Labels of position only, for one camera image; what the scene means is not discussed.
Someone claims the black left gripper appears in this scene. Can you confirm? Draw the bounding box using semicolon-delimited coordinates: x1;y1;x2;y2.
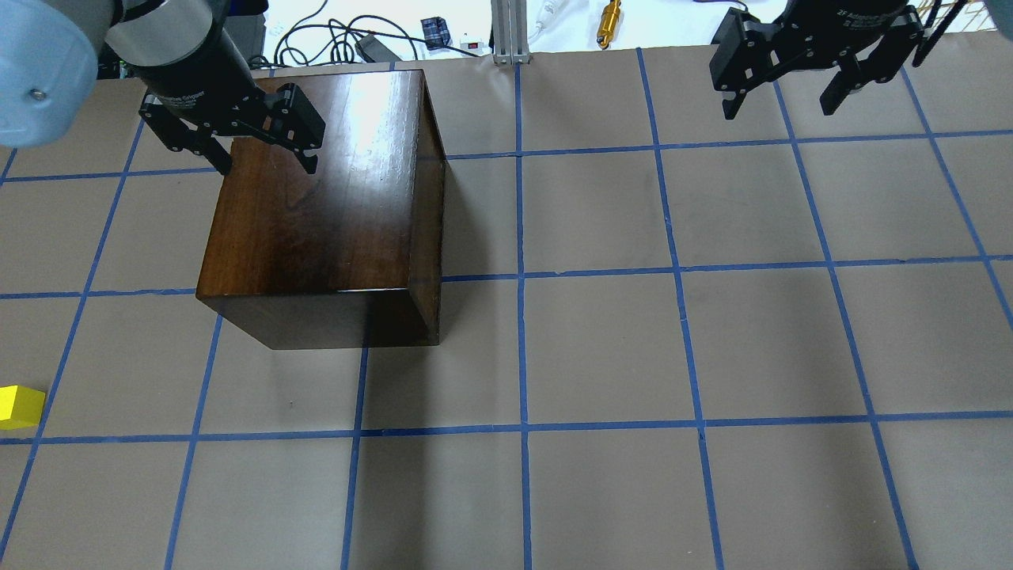
131;23;326;176

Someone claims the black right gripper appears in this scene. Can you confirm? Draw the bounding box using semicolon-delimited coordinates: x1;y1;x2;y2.
709;1;926;120

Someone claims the yellow block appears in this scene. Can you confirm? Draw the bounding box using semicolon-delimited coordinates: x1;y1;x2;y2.
1;385;47;431

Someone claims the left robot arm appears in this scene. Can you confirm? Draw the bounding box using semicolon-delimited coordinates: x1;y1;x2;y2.
1;1;326;176

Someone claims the dark wooden drawer cabinet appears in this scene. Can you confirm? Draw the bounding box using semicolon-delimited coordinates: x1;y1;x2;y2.
194;70;446;350

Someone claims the black power adapter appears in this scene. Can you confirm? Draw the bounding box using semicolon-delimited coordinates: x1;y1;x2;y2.
355;35;401;63

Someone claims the brass cylinder tool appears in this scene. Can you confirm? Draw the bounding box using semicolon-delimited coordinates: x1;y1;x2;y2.
594;0;622;51

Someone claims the blue plaid small box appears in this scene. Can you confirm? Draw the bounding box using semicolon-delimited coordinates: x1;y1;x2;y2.
420;16;452;51

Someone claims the white plug with red switch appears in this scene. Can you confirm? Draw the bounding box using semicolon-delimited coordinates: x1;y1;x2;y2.
458;35;488;55

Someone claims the aluminium frame post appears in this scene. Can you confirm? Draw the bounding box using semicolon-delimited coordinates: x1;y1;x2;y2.
491;0;529;67

